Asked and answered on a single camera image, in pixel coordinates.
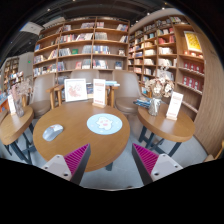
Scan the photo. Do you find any wooden bookshelf far left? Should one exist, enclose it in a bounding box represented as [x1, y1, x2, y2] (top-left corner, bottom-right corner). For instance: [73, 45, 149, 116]
[3, 57, 19, 92]

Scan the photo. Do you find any wooden bookshelf right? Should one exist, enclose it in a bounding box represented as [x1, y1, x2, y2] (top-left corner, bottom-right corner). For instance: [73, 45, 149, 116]
[128, 13, 224, 156]

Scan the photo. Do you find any beige chair right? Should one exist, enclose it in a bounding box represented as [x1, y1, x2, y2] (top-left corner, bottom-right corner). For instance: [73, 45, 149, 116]
[112, 70, 141, 115]

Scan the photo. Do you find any round wooden left table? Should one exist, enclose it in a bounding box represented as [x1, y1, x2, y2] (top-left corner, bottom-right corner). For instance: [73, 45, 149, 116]
[0, 106, 34, 164]

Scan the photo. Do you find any white sign on right table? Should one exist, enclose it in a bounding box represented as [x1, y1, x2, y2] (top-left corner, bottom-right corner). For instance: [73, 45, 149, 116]
[166, 92, 183, 120]

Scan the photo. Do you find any vase with dried flowers left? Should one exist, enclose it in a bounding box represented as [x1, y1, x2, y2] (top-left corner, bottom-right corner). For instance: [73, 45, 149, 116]
[10, 79, 32, 117]

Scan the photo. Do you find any round wooden right table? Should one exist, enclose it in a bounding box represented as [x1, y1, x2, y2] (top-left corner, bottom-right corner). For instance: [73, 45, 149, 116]
[137, 104, 195, 157]

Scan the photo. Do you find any round wooden centre table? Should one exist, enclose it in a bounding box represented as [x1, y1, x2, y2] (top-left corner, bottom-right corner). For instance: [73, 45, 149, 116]
[33, 101, 130, 172]

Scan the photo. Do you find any beige chair centre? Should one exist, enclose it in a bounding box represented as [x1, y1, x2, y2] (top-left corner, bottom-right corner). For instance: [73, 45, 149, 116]
[55, 69, 119, 107]

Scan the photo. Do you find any beige chair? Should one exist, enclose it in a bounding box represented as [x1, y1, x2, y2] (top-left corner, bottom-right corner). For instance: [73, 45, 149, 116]
[112, 70, 141, 115]
[29, 73, 58, 118]
[55, 69, 119, 107]

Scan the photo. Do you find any white sign on table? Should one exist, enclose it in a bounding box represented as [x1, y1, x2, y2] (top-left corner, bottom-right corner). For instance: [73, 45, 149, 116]
[8, 94, 16, 115]
[166, 92, 183, 120]

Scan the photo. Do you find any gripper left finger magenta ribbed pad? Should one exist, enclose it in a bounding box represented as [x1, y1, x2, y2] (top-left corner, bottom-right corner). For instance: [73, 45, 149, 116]
[40, 143, 92, 186]

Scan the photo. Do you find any round wooden table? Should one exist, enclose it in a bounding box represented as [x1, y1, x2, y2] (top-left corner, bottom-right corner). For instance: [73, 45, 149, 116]
[137, 104, 195, 157]
[0, 106, 34, 164]
[33, 101, 130, 172]

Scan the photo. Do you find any stack of books on chair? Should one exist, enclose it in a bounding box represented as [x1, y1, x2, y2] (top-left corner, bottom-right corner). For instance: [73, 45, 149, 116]
[133, 97, 151, 108]

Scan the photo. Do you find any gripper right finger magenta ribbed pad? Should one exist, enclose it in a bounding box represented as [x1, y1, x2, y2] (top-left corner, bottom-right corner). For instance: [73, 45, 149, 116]
[131, 142, 184, 186]

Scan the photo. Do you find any yellow poster on shelf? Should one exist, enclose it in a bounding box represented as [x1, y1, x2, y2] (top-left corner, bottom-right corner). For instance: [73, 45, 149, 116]
[184, 31, 202, 52]

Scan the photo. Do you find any round light blue mouse pad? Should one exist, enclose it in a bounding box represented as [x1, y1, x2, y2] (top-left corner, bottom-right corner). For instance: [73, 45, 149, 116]
[86, 113, 123, 135]

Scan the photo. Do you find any white sign on wooden stand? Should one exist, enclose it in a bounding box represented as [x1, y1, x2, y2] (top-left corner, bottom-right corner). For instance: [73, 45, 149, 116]
[93, 79, 106, 108]

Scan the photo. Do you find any vase with dried flowers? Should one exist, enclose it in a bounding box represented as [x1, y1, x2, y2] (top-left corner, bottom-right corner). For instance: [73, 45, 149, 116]
[10, 79, 32, 117]
[145, 66, 174, 116]

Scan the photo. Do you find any large wooden bookshelf centre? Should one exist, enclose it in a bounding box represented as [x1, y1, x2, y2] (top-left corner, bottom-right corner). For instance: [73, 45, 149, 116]
[33, 16, 129, 78]

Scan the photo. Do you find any white framed picture sign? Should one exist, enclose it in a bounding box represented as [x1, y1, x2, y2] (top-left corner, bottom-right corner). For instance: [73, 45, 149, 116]
[64, 78, 87, 102]

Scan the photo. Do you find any vase with dried flowers right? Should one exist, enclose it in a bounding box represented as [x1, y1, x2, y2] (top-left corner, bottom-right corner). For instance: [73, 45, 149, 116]
[145, 66, 174, 116]

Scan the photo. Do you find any beige chair left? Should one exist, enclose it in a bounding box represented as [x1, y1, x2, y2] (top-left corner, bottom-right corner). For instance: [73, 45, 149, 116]
[29, 73, 58, 118]

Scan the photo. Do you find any white sign on left table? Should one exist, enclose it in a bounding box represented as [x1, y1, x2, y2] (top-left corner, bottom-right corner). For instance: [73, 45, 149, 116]
[8, 94, 16, 115]

